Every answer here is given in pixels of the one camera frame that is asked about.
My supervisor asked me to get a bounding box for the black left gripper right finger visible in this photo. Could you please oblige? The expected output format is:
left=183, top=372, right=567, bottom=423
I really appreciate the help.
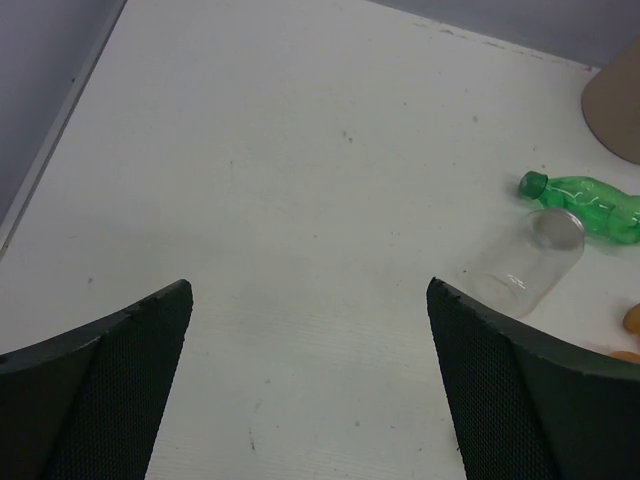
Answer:
left=426, top=278, right=639, bottom=479

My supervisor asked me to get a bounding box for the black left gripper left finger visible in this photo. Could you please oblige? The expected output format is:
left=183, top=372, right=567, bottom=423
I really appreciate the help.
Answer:
left=1, top=280, right=193, bottom=479

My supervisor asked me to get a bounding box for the clear plastic jar silver lid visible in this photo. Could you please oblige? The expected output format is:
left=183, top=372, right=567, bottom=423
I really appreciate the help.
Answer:
left=465, top=208, right=586, bottom=318

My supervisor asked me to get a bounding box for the green bottle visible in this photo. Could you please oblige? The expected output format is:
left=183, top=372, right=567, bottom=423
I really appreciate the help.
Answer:
left=518, top=171, right=639, bottom=245

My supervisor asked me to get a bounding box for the brown cardboard bin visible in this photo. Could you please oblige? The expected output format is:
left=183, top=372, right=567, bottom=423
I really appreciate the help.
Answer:
left=581, top=37, right=640, bottom=165

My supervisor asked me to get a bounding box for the orange bottle floral label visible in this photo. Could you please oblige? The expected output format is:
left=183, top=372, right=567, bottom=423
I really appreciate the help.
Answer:
left=623, top=304, right=640, bottom=335

